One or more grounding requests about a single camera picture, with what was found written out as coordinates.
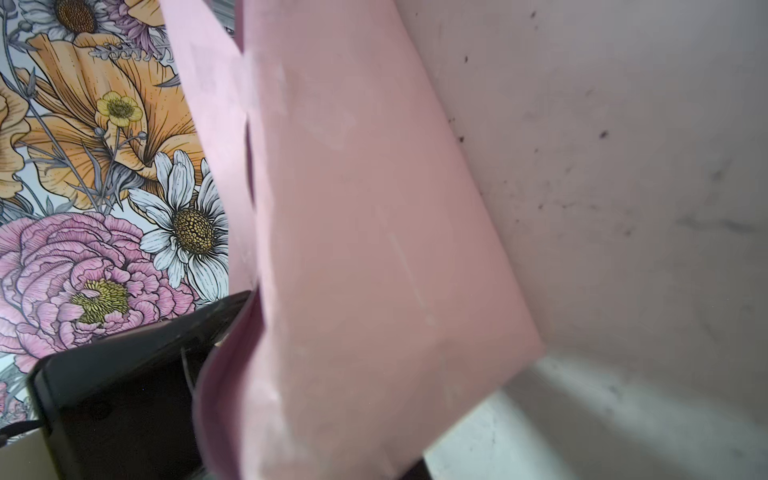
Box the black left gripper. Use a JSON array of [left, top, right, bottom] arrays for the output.
[[26, 292, 249, 479]]

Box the purple wrapping paper sheet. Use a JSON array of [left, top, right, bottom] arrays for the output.
[[161, 1, 543, 479]]

